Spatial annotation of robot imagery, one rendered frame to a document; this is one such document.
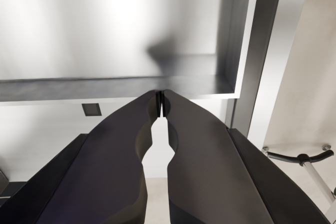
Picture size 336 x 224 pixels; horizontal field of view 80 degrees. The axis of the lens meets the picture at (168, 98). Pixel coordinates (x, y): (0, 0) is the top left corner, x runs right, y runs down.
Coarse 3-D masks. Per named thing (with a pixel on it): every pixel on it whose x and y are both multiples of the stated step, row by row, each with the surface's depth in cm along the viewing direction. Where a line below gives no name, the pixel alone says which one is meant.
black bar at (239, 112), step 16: (256, 0) 13; (272, 0) 13; (256, 16) 13; (272, 16) 13; (256, 32) 14; (256, 48) 15; (256, 64) 15; (256, 80) 16; (240, 96) 17; (256, 96) 17; (240, 112) 18; (240, 128) 19
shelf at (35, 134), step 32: (288, 0) 15; (288, 32) 16; (0, 128) 21; (32, 128) 21; (64, 128) 21; (160, 128) 21; (256, 128) 21; (0, 160) 24; (32, 160) 24; (160, 160) 24
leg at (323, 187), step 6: (306, 162) 132; (306, 168) 130; (312, 168) 128; (312, 174) 125; (318, 174) 124; (318, 180) 121; (318, 186) 120; (324, 186) 117; (324, 192) 116; (330, 192) 114; (330, 198) 112; (330, 204) 111
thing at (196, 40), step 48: (0, 0) 15; (48, 0) 15; (96, 0) 15; (144, 0) 15; (192, 0) 15; (240, 0) 13; (0, 48) 16; (48, 48) 16; (96, 48) 16; (144, 48) 16; (192, 48) 16; (240, 48) 13; (0, 96) 16; (48, 96) 16; (96, 96) 15; (192, 96) 15
